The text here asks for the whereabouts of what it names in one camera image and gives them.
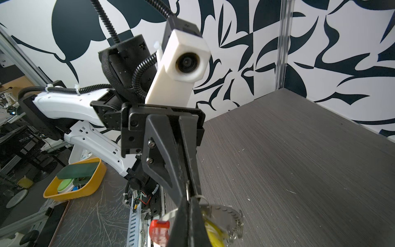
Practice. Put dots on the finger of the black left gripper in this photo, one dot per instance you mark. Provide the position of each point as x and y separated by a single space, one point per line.
164 157
188 126

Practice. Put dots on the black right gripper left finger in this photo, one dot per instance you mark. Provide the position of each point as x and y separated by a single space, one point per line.
179 231

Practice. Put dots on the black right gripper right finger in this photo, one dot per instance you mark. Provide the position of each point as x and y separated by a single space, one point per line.
197 234

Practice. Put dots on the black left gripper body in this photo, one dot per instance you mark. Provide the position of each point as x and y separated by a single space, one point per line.
130 120

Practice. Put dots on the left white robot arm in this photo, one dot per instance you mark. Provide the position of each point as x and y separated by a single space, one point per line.
66 114

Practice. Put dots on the yellow plastic bin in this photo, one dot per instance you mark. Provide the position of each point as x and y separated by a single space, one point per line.
76 180

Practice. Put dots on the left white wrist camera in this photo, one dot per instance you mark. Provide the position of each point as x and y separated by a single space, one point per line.
183 61

